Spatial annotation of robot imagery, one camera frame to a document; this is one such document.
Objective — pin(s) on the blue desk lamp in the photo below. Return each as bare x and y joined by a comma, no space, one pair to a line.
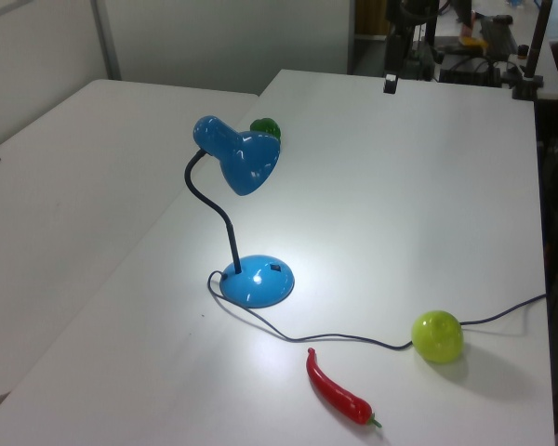
256,283

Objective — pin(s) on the green bell pepper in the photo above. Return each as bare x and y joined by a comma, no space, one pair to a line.
265,126

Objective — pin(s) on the red chili pepper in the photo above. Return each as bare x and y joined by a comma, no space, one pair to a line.
335,390

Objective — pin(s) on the green apple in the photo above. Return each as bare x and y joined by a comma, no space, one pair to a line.
437,337

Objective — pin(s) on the black electronics unit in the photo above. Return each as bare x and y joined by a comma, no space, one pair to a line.
469,69

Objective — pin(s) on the yellow object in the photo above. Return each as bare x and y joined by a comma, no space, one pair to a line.
474,42

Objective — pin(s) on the black pole with clamp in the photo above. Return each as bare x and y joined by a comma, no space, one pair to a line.
535,46

